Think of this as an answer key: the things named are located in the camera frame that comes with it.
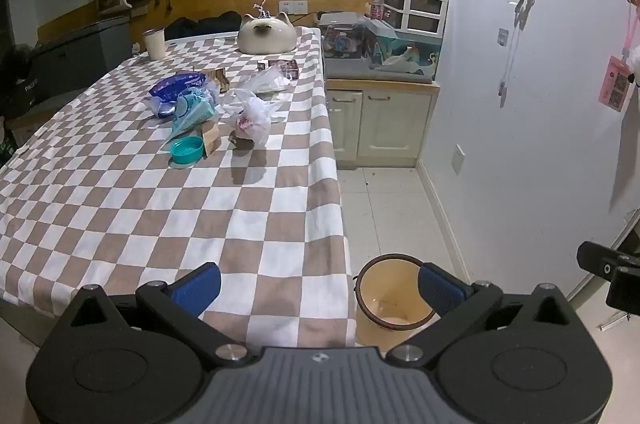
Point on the brown white checkered tablecloth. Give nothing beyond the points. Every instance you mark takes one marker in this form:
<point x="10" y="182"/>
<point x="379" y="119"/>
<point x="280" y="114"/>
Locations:
<point x="150" y="214"/>

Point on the teal wipes packet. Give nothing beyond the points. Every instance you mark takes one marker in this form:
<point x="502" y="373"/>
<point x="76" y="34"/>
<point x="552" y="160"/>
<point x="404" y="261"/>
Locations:
<point x="195" y="113"/>

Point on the small figurine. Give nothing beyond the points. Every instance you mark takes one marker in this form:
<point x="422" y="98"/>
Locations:
<point x="261" y="9"/>

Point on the clear plastic bag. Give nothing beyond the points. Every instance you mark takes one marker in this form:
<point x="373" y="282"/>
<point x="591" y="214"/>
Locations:
<point x="267" y="79"/>

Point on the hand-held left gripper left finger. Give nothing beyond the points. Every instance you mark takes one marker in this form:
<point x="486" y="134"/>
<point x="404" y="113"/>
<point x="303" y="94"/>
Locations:
<point x="197" y="286"/>

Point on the cream floor cabinet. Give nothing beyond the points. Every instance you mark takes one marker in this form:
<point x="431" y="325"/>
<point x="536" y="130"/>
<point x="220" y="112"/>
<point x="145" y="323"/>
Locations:
<point x="380" y="123"/>

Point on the beige brown-rimmed trash bin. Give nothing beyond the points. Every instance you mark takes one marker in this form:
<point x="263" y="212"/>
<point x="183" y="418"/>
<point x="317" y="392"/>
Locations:
<point x="387" y="294"/>

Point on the white wall socket strip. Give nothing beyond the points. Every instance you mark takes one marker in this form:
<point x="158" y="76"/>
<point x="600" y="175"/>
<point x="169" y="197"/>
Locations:
<point x="292" y="7"/>

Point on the dark blue snack packet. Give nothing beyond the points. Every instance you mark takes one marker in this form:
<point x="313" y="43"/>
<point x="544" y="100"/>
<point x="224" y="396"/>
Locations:
<point x="175" y="86"/>

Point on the white cat-shaped container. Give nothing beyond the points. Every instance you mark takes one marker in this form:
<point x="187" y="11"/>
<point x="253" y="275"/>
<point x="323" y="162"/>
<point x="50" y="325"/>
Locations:
<point x="265" y="34"/>

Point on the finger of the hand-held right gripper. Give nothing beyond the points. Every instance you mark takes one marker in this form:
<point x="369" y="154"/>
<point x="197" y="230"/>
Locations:
<point x="595" y="256"/>

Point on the glass tank with teal decor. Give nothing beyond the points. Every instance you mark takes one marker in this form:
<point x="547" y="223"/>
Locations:
<point x="380" y="46"/>

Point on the brown wooden pieces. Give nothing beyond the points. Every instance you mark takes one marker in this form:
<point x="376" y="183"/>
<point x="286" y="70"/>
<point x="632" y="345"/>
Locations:
<point x="218" y="78"/>

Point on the white cup with dark rim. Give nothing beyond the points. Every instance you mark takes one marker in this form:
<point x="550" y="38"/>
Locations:
<point x="154" y="44"/>

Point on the white wall outlet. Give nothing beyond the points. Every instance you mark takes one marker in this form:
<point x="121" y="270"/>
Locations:
<point x="458" y="158"/>

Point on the dark red small box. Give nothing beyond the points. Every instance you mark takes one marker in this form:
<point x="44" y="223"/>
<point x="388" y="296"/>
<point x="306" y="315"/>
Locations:
<point x="287" y="67"/>

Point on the teal round lid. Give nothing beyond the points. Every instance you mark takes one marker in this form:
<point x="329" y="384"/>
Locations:
<point x="186" y="151"/>

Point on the white plastic bag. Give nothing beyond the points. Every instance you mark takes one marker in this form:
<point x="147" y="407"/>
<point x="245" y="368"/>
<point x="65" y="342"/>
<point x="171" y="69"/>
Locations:
<point x="252" y="118"/>

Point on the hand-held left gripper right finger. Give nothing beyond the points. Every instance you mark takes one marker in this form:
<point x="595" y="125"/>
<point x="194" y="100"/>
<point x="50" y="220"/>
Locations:
<point x="442" y="289"/>

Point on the black bag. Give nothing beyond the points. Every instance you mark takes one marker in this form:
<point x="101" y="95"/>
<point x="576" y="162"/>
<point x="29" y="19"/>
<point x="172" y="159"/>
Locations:
<point x="200" y="26"/>

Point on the grey storage box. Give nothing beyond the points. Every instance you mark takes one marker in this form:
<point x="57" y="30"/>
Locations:
<point x="85" y="53"/>

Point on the white drawer unit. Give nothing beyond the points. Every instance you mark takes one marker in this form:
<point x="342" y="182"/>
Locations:
<point x="417" y="1"/>

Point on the small brown cardboard box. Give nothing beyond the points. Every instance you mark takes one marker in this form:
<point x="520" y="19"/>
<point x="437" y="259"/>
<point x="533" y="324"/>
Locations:
<point x="211" y="138"/>

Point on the pink-labelled plastic bottle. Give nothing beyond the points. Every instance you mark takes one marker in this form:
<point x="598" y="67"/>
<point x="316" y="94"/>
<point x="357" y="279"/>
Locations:
<point x="376" y="3"/>

